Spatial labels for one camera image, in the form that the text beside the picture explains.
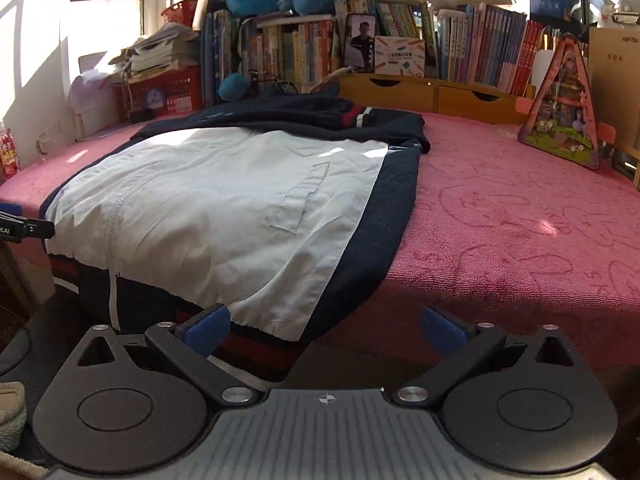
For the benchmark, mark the navy and white jacket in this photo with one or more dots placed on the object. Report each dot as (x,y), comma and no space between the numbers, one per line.
(200,200)

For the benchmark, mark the round blue plush toy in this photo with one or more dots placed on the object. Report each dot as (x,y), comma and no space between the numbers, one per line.
(232,87)

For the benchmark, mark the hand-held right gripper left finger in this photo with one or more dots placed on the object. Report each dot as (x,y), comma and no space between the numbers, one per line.
(207,332)

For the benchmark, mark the row of thick books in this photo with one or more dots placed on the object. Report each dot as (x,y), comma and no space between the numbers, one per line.
(290,50)

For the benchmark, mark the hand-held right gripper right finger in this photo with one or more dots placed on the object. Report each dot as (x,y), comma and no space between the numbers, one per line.
(442,327)

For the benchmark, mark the miniature bicycle model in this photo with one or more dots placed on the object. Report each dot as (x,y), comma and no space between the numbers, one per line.
(275,85)

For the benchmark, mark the beige fluffy slipper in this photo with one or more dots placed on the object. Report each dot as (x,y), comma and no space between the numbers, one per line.
(11,415)

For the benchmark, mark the brown cardboard box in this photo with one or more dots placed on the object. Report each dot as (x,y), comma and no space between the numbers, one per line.
(615,80)

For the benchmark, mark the cardboard tube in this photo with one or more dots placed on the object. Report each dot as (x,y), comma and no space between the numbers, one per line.
(202,5)

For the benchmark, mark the row of thin colourful books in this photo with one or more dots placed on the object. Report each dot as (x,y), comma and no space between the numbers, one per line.
(480,45)

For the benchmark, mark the stack of magazines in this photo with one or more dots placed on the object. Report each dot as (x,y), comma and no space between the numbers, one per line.
(160,50)

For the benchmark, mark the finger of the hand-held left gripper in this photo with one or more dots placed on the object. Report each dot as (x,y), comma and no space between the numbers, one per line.
(10,209)
(41,229)

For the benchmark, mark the pink triangular toy house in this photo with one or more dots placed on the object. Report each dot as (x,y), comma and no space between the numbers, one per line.
(562,110)

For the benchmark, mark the white box colourful print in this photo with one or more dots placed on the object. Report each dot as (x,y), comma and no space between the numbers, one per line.
(400,57)

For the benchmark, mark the red plastic crate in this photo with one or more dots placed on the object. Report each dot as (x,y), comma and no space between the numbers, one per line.
(165,92)

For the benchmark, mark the red snack packet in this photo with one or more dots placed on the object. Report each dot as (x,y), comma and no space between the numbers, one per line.
(7,155)

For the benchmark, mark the wooden drawer organizer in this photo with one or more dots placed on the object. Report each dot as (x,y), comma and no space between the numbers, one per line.
(450,97)

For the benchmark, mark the white paper bag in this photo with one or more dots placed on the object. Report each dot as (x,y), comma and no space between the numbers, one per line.
(95,105)

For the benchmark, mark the pink rabbit print blanket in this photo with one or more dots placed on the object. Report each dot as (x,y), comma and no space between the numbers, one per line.
(500,220)

